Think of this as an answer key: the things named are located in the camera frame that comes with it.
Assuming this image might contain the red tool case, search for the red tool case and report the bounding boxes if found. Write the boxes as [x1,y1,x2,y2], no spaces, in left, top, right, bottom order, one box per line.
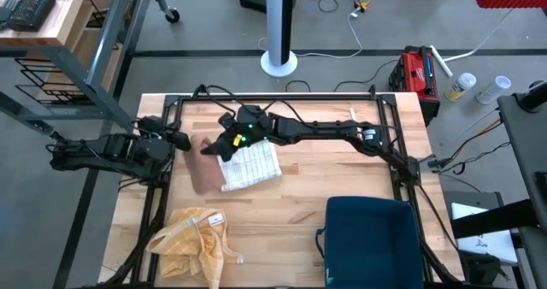
[387,44,441,126]

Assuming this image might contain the white floor cable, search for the white floor cable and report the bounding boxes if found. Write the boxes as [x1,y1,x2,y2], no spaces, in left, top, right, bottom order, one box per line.
[258,6,364,60]

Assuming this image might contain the black caster wheel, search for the black caster wheel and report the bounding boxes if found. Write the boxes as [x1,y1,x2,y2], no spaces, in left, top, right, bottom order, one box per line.
[163,6,181,25]

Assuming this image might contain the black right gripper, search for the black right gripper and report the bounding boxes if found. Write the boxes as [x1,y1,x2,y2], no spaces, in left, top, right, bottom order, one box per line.
[199,105,274,156]

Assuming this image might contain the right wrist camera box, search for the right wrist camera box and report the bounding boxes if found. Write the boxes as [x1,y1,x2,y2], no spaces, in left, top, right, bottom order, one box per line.
[216,142,235,162]

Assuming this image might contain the white board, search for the white board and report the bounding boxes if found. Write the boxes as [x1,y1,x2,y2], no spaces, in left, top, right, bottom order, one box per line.
[451,201,521,265]

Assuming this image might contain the black cable with connector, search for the black cable with connector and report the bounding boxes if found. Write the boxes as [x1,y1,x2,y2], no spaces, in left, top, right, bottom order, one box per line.
[428,117,514,174]

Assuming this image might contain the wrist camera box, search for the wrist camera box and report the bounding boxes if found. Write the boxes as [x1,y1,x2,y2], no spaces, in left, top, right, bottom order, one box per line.
[216,142,235,162]
[170,130,192,152]

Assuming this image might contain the yellow plaid towel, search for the yellow plaid towel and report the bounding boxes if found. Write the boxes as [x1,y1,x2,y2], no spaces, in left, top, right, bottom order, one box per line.
[146,206,244,289]

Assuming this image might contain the terracotta pink plaid towel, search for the terracotta pink plaid towel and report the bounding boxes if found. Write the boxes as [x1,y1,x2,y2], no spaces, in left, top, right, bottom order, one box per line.
[183,133,227,196]

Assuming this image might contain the black aluminium table frame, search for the black aluminium table frame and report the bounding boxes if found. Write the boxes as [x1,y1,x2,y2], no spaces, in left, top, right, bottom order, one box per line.
[80,92,467,289]

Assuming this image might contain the wooden workbench grey steel frame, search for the wooden workbench grey steel frame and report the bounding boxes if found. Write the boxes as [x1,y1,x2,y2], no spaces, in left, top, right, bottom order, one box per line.
[0,0,183,145]

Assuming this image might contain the white plastic tube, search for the white plastic tube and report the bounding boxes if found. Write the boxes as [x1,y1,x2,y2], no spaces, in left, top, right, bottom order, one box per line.
[428,44,455,79]

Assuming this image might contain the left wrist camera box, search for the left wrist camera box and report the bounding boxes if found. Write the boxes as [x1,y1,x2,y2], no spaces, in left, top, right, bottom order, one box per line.
[170,130,192,152]

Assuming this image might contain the white canister yellow label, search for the white canister yellow label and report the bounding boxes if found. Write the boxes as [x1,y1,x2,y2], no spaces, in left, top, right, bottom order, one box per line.
[444,71,478,103]

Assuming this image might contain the black flat beam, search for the black flat beam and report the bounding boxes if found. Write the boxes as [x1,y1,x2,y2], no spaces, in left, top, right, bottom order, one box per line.
[451,198,542,239]

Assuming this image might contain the black bag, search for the black bag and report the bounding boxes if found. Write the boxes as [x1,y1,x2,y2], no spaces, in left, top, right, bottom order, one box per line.
[460,250,510,288]

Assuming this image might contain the dark grey flat device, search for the dark grey flat device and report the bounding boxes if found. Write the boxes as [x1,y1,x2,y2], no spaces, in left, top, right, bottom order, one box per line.
[0,0,21,24]

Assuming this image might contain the white plaid towel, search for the white plaid towel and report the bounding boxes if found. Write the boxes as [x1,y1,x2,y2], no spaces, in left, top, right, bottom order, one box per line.
[216,139,283,193]

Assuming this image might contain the black right camera cable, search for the black right camera cable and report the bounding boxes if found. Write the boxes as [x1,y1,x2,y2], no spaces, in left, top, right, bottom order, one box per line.
[200,83,309,126]

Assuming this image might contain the grey side desk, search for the grey side desk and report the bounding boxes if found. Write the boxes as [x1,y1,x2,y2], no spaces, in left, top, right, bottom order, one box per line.
[497,80,547,289]

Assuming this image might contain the white and black tower fan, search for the white and black tower fan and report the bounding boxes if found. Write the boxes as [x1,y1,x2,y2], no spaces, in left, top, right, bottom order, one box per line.
[260,0,299,79]

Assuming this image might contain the black electronic device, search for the black electronic device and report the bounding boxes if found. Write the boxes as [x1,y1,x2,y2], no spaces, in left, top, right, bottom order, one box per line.
[4,0,56,33]

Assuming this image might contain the navy blue fabric bin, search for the navy blue fabric bin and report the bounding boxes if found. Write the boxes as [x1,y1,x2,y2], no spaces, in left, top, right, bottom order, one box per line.
[315,196,424,289]

